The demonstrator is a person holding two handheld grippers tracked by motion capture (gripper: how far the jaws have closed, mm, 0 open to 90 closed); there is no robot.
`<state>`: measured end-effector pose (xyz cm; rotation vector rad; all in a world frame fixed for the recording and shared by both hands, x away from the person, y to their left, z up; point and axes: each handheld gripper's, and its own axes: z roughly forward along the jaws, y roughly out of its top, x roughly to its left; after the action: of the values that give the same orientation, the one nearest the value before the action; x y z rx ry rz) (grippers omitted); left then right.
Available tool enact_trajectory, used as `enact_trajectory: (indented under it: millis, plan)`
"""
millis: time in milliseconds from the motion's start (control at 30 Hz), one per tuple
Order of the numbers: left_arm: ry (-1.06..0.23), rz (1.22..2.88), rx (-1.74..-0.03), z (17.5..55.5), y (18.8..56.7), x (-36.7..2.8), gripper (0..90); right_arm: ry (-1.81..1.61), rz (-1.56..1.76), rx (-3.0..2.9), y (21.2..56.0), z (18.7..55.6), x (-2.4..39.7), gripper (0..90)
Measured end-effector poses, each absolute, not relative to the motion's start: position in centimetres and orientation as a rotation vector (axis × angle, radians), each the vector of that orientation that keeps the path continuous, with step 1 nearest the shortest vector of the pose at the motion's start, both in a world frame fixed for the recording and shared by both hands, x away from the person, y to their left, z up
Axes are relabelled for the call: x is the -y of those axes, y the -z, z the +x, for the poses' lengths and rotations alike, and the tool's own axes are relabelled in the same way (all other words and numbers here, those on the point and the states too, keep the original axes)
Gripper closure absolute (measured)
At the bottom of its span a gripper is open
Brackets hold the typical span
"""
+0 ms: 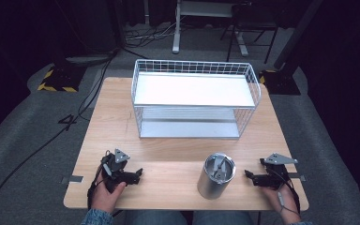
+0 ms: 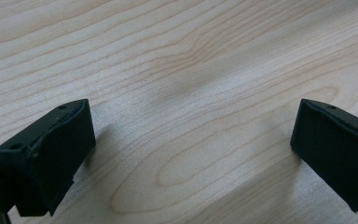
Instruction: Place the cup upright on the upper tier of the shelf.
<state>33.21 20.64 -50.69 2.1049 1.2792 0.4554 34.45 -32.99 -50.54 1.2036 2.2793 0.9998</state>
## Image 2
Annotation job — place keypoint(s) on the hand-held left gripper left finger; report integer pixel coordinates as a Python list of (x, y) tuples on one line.
[(49, 155)]

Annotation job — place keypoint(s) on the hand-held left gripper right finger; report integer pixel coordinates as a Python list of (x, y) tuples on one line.
[(335, 149)]

